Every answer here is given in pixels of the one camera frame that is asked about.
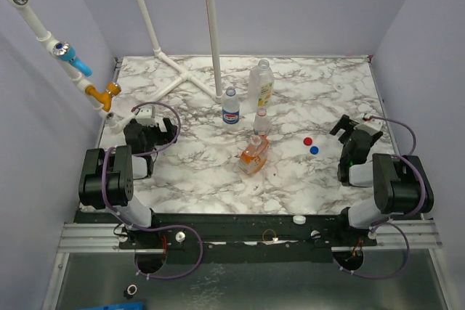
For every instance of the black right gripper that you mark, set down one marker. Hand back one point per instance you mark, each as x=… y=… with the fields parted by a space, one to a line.
x=350 y=133

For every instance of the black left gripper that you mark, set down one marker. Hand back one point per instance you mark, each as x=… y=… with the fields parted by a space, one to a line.
x=164 y=137

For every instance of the blue bottle cap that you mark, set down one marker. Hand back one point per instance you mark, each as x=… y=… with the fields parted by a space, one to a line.
x=314 y=150

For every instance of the red bottle cap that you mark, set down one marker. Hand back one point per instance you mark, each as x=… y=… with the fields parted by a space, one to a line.
x=308 y=141

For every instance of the clear bottle blue label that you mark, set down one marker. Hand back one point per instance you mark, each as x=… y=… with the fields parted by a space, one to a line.
x=230 y=107

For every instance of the small bottle red label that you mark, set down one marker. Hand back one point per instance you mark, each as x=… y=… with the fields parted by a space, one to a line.
x=262 y=123

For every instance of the crushed bottle orange label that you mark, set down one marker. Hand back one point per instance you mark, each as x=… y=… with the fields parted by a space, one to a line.
x=254 y=156

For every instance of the clear bottle yellow label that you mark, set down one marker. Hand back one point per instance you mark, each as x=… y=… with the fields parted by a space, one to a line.
x=260 y=85

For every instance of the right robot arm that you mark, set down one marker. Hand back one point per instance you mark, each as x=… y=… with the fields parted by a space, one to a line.
x=399 y=182

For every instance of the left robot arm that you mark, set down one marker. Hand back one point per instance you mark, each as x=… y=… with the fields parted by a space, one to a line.
x=107 y=177

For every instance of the yellow plastic faucet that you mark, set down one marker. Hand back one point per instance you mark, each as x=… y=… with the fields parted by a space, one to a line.
x=104 y=98

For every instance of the white cap on table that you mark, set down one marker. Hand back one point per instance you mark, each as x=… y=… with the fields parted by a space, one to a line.
x=299 y=219

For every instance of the blue object at edge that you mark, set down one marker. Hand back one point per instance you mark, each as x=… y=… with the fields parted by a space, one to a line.
x=120 y=306

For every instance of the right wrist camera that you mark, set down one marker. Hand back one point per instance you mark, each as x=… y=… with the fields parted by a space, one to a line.
x=372 y=126

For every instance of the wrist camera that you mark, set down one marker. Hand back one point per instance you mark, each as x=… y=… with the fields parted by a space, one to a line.
x=372 y=126
x=146 y=116

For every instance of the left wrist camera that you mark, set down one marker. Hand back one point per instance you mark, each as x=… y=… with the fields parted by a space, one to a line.
x=146 y=116

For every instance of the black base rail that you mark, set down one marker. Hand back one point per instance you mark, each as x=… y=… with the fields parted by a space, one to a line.
x=184 y=239

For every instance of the white PVC pipe frame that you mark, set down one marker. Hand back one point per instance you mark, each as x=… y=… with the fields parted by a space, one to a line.
x=78 y=72

